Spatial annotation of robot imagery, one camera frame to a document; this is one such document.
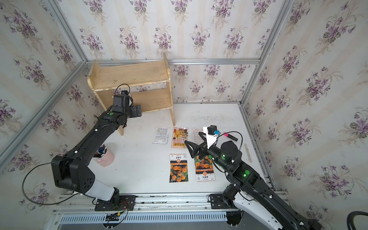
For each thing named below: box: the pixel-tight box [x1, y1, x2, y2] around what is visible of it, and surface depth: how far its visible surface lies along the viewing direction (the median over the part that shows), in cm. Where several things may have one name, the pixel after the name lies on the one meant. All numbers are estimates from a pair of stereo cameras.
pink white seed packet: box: [192, 128, 205, 146], surface depth 101 cm
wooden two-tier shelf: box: [87, 52, 176, 136], surface depth 79 cm
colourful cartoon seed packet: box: [171, 126, 189, 149], surface depth 101 cm
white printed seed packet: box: [151, 126, 171, 145], surface depth 103 cm
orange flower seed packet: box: [194, 155, 216, 182], surface depth 86 cm
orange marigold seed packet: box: [169, 153, 189, 184], surface depth 87 cm
